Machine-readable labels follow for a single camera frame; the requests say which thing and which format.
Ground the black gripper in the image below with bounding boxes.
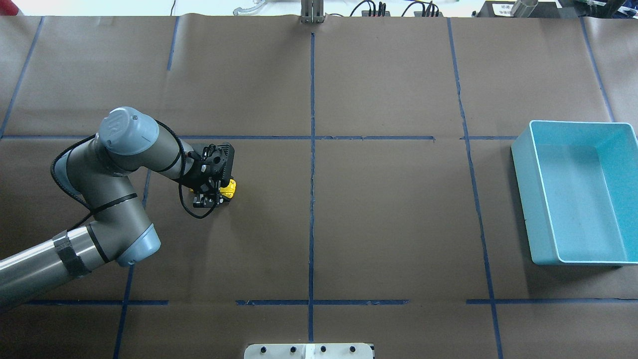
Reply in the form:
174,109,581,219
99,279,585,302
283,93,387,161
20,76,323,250
180,159,224,207

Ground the yellow beetle toy car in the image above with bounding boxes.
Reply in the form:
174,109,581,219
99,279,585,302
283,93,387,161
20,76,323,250
219,178,237,202

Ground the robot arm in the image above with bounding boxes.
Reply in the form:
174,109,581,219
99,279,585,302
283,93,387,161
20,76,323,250
1,106,235,313

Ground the black connector block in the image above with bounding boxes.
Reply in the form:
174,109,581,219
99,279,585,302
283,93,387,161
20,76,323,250
348,0,391,17
400,0,444,18

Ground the red cylinder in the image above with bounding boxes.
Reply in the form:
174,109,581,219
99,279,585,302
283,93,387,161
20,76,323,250
0,0,20,16

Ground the teal plastic bin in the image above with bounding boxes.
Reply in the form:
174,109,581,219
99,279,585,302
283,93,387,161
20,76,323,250
511,120,638,266

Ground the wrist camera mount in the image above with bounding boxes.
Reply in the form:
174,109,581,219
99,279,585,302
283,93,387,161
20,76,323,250
200,142,235,187

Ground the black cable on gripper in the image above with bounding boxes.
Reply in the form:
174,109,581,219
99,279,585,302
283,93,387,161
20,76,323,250
50,120,222,220

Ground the aluminium frame post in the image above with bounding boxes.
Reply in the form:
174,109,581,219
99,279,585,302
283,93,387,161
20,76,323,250
300,0,325,23

